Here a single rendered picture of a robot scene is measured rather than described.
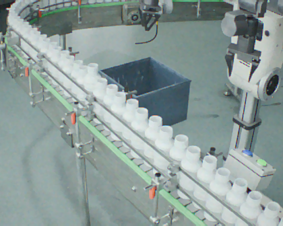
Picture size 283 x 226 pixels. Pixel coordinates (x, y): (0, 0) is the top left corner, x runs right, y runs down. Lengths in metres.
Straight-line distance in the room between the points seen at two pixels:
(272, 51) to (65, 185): 1.70
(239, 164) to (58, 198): 1.67
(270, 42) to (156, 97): 0.60
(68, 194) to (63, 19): 1.17
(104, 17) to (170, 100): 1.18
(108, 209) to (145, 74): 0.88
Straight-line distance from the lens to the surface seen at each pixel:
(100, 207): 2.61
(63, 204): 2.65
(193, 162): 1.15
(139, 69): 2.17
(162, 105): 1.92
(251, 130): 1.87
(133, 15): 2.87
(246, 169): 1.21
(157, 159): 1.25
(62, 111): 1.73
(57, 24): 2.86
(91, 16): 2.93
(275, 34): 1.60
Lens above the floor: 1.84
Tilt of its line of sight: 32 degrees down
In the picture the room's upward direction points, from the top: 2 degrees clockwise
